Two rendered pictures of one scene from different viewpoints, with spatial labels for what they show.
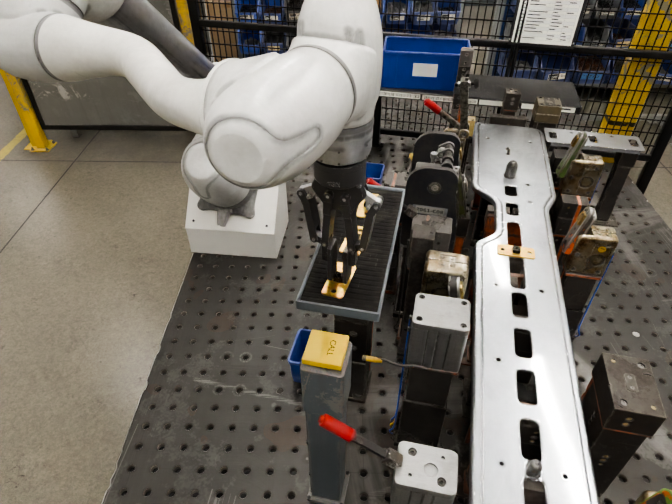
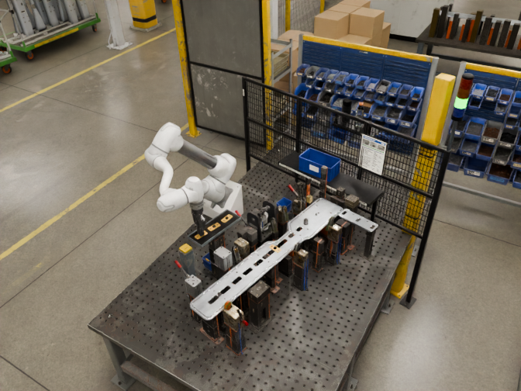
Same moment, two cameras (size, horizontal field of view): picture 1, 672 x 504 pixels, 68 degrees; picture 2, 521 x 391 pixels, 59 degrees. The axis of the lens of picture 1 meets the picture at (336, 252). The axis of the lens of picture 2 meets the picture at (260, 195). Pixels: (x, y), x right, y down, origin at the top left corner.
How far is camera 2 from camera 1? 237 cm
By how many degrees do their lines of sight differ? 24
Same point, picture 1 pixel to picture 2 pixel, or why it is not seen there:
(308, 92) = (173, 199)
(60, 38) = (157, 163)
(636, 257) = (363, 275)
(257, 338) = (203, 250)
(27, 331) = (151, 223)
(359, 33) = (191, 188)
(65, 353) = (160, 237)
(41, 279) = not seen: hidden behind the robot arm
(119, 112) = (230, 128)
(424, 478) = (190, 282)
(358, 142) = (195, 205)
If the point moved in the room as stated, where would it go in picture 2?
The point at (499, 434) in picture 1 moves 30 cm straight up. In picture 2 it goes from (219, 285) to (215, 251)
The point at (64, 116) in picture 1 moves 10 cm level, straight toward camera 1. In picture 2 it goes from (206, 123) to (205, 127)
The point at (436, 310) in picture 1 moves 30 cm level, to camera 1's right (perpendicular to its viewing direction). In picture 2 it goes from (221, 251) to (261, 268)
